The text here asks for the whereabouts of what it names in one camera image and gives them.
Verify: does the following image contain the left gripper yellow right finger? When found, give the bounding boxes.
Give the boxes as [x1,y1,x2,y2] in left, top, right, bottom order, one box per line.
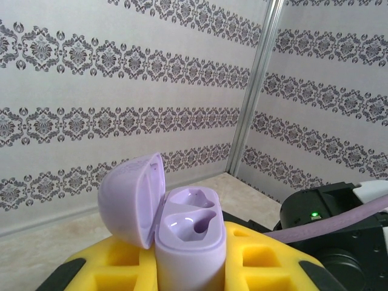
[222,221,348,291]

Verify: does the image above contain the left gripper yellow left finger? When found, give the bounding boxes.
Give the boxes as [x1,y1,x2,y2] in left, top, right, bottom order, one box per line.
[36,238,158,291]

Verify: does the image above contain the purple earbud charging case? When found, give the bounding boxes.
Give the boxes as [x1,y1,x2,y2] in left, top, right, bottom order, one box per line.
[97,152,227,291]

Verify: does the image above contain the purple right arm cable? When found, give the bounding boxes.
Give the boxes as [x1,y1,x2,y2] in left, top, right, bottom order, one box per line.
[263,195,388,244]

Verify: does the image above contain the aluminium frame post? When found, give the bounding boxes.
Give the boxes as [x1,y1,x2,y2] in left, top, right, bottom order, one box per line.
[226,0,287,180]

